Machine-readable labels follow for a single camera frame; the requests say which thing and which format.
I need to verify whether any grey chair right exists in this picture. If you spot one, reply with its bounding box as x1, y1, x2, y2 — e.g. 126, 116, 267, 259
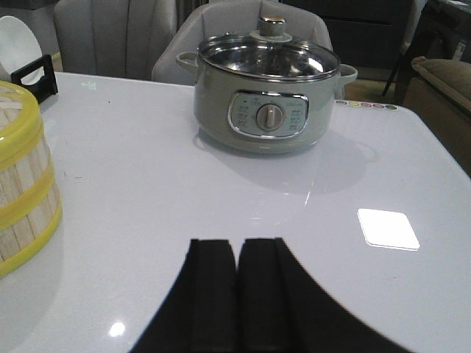
152, 1, 333, 85

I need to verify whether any white bowl right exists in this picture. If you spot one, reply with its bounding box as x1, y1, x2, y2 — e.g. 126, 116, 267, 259
1, 15, 43, 82

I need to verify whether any black dish rack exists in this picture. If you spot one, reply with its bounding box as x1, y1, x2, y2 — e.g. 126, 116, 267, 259
10, 54, 58, 103

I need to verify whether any glass pot lid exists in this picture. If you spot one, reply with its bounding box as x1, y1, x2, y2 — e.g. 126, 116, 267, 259
198, 17, 340, 82

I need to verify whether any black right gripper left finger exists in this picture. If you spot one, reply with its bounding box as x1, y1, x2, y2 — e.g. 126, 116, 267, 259
132, 239, 238, 352

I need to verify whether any grey chair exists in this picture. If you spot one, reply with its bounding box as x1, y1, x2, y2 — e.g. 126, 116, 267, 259
152, 1, 333, 85
53, 0, 177, 81

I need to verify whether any beige sofa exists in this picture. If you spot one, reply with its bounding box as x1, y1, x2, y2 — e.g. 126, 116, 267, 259
403, 57, 470, 174

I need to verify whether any grey chair left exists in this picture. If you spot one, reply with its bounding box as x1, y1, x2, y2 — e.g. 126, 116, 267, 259
53, 0, 177, 81

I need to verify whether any bamboo steamer basket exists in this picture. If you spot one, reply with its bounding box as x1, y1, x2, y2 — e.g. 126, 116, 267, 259
1, 183, 62, 277
1, 138, 56, 229

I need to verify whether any green electric cooking pot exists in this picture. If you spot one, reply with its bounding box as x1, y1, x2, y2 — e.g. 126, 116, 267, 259
176, 52, 358, 154

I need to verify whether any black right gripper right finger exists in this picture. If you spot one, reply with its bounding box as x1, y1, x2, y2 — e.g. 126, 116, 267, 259
238, 238, 405, 352

